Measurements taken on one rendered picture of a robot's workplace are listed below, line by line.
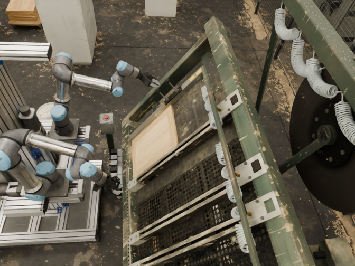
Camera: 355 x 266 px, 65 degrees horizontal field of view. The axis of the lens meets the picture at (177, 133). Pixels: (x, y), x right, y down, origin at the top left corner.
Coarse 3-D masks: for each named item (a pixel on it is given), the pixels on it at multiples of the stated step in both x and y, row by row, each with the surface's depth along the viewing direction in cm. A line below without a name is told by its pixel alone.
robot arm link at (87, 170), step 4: (84, 164) 147; (88, 164) 146; (92, 164) 148; (80, 168) 147; (84, 168) 146; (88, 168) 144; (92, 168) 146; (96, 168) 149; (80, 172) 145; (84, 172) 144; (88, 172) 144; (92, 172) 146; (96, 172) 148; (100, 172) 152; (84, 176) 148; (88, 176) 146; (92, 176) 147; (96, 176) 149; (100, 176) 151; (92, 180) 151; (96, 180) 151
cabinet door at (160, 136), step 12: (168, 108) 217; (156, 120) 225; (168, 120) 212; (144, 132) 235; (156, 132) 220; (168, 132) 207; (132, 144) 246; (144, 144) 230; (156, 144) 215; (168, 144) 203; (144, 156) 224; (156, 156) 210; (144, 168) 218
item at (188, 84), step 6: (198, 78) 198; (186, 84) 203; (192, 84) 202; (186, 90) 206; (180, 96) 210; (174, 102) 215; (162, 108) 220; (156, 114) 224; (150, 120) 229; (144, 126) 235; (138, 132) 241; (132, 138) 246
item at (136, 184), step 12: (228, 96) 154; (228, 108) 150; (228, 120) 160; (204, 132) 167; (216, 132) 168; (180, 144) 182; (192, 144) 175; (168, 156) 190; (180, 156) 185; (156, 168) 195; (132, 180) 216; (144, 180) 207
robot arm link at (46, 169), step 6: (42, 162) 187; (48, 162) 188; (36, 168) 183; (42, 168) 184; (48, 168) 184; (54, 168) 188; (36, 174) 183; (42, 174) 181; (48, 174) 183; (54, 174) 189; (54, 180) 193
